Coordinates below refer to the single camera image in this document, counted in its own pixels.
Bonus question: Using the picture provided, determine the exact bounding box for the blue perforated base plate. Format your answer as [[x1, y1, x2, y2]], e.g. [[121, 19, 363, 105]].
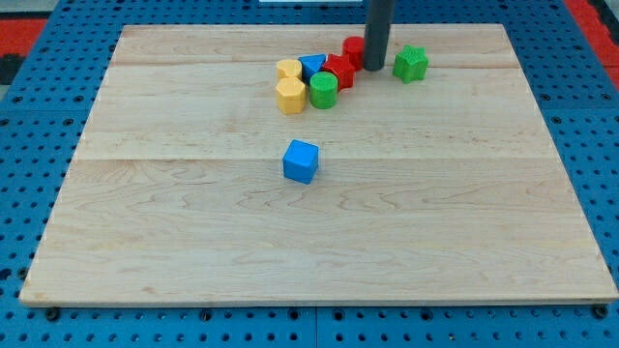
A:
[[1, 1, 618, 347]]

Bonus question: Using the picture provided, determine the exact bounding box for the green star block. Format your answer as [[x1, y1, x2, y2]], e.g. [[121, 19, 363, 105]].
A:
[[393, 44, 429, 84]]

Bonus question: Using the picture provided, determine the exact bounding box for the light wooden board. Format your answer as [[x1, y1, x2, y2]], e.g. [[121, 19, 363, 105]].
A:
[[19, 24, 618, 307]]

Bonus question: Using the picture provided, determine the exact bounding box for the red cylinder block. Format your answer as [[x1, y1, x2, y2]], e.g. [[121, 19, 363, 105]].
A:
[[342, 36, 365, 72]]

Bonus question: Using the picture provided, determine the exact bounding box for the green cylinder block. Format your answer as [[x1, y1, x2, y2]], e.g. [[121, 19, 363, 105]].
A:
[[309, 72, 339, 109]]

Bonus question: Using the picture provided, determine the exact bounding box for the blue cube block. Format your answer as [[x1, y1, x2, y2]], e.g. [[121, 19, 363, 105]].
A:
[[282, 139, 319, 185]]

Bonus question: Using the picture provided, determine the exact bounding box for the red star block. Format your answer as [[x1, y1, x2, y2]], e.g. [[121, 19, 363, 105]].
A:
[[321, 54, 355, 91]]

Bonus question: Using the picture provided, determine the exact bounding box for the yellow heart block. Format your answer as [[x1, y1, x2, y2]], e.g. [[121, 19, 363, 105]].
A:
[[276, 59, 303, 80]]

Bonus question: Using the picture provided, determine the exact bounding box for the yellow hexagon block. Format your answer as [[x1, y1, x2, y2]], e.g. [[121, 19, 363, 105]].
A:
[[276, 77, 307, 115]]

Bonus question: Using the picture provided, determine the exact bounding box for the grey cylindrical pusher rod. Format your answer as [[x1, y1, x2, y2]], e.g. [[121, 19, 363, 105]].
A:
[[363, 0, 397, 72]]

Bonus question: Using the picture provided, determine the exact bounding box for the blue triangle block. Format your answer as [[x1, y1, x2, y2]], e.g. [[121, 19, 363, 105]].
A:
[[298, 53, 327, 85]]

